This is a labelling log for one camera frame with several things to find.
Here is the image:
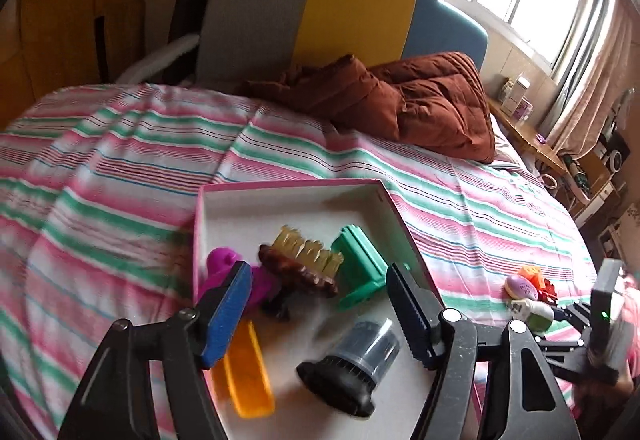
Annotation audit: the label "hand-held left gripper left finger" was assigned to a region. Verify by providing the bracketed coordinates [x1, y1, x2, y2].
[57, 261, 254, 440]

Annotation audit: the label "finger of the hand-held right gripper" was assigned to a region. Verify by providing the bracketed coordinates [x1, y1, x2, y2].
[537, 340, 618, 386]
[552, 304, 593, 346]

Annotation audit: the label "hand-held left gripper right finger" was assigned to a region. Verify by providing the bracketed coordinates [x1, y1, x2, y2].
[386, 262, 581, 440]

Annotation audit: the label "red metal ring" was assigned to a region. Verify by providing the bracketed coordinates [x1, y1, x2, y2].
[539, 277, 565, 307]

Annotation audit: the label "white green bottle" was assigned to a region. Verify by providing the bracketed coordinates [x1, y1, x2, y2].
[509, 298, 556, 332]

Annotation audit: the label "magenta perforated egg shell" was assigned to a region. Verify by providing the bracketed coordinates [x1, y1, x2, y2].
[199, 246, 273, 307]

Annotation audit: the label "green plastic toy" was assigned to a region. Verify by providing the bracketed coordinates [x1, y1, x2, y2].
[330, 225, 397, 313]

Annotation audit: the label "light purple egg shell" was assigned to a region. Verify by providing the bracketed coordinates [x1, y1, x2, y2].
[505, 274, 539, 303]

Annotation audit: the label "orange plastic scoop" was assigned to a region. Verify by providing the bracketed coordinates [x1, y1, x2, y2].
[210, 320, 277, 420]

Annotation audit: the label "orange linked cubes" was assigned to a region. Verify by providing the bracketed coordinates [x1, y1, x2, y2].
[517, 265, 545, 286]

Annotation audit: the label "brown hair claw clip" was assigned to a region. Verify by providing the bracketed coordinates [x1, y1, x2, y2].
[257, 225, 347, 321]

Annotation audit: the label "white tray box pink rim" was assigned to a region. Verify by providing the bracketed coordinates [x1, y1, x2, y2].
[192, 178, 483, 440]

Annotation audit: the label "pink quilt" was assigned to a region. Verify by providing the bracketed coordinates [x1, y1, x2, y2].
[615, 277, 640, 356]

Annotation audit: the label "wooden cabinet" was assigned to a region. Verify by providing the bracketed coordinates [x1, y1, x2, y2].
[562, 152, 626, 221]

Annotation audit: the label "striped bed sheet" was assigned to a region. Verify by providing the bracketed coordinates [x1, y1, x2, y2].
[0, 82, 601, 440]

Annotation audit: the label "black speaker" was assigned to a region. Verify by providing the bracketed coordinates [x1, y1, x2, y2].
[597, 130, 632, 171]

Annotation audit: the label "white pillow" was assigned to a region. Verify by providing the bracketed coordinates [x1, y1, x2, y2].
[487, 115, 543, 176]

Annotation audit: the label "wooden bedside desk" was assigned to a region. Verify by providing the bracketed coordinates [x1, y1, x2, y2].
[487, 97, 571, 181]

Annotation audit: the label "brown quilted blanket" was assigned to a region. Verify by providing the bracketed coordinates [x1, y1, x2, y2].
[240, 51, 497, 166]

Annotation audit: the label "white carton box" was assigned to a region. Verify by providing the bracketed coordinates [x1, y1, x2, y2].
[500, 75, 532, 117]

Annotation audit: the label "beige patterned curtain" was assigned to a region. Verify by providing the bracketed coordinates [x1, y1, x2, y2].
[545, 0, 638, 158]

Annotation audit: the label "white foam board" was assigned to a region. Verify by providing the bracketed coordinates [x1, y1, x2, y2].
[116, 32, 201, 86]

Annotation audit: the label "grey yellow blue headboard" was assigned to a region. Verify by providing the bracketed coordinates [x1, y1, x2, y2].
[195, 0, 490, 88]

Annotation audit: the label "wooden wardrobe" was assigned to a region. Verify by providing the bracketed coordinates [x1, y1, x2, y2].
[0, 0, 156, 131]

